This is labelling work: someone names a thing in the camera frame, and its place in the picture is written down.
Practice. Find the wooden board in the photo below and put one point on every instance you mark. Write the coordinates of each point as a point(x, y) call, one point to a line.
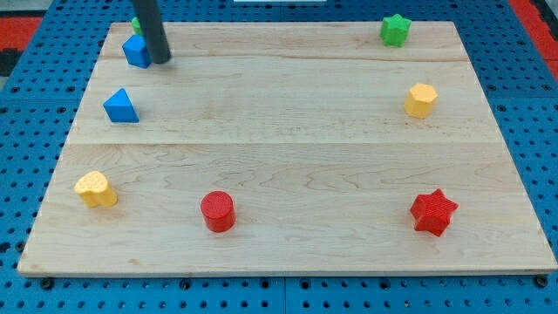
point(304, 126)

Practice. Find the blue cube block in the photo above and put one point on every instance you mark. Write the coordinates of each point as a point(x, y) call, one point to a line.
point(136, 52)

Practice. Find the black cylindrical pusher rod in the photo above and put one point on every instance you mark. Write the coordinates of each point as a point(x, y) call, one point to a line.
point(150, 22)

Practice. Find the red cylinder block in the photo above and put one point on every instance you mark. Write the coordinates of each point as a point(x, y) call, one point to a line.
point(218, 210)

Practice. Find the blue triangle block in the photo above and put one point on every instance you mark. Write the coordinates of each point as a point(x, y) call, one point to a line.
point(119, 108)

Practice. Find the green circle block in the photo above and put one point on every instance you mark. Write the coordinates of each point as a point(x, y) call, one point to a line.
point(136, 26)

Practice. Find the yellow hexagon block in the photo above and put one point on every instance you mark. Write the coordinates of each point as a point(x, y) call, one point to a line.
point(420, 100)

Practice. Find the red star block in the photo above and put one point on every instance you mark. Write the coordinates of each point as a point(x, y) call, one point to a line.
point(433, 212)

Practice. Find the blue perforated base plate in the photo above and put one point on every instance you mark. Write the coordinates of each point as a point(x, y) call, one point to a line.
point(43, 92)

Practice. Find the yellow heart block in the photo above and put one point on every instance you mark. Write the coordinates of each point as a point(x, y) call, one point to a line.
point(95, 190)

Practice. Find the green star block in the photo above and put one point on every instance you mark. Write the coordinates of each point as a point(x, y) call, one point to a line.
point(394, 30)

